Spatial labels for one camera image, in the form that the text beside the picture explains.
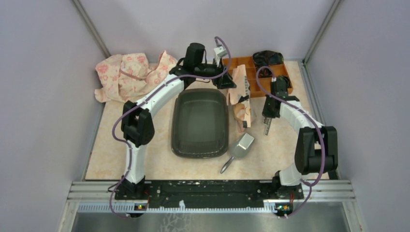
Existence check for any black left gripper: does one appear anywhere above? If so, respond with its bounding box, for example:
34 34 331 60
195 56 237 90

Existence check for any pink cat litter bag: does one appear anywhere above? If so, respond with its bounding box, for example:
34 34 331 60
227 64 253 132

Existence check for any dark grey litter box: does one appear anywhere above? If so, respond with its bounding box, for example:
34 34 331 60
171 88 229 159

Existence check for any grey metal litter scoop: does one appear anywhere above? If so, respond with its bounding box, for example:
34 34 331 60
220 133 255 174

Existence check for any grey bag sealing clip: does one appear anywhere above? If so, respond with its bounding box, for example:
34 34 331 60
264 117 272 136

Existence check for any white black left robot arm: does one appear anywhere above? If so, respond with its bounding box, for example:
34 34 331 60
111 37 235 200

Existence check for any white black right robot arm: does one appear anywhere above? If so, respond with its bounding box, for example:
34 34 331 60
262 77 338 199

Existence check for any orange wooden compartment organizer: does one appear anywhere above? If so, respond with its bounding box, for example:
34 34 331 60
222 56 293 99

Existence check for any orange black rolled tie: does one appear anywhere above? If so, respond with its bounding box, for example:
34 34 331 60
258 66 274 78

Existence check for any pink floral cloth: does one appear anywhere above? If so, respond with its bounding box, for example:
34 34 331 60
94 51 177 102

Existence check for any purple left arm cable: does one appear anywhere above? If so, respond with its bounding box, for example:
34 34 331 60
109 36 233 219

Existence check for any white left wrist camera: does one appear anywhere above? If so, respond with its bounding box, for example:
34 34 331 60
213 45 228 66

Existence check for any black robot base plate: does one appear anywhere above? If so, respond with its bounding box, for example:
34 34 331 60
114 179 304 209

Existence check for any aluminium front frame rail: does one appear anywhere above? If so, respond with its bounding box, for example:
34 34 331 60
67 180 356 214

